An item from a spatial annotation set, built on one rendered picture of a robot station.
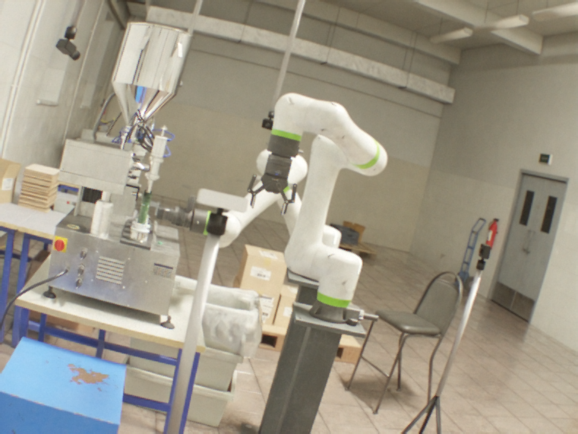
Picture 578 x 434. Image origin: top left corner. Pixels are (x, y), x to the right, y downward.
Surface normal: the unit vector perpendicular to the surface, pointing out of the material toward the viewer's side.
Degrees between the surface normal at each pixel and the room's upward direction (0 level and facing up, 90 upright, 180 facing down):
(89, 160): 90
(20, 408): 90
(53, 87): 90
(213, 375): 96
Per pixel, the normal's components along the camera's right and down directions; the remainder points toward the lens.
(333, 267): -0.44, -0.04
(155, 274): 0.16, 0.15
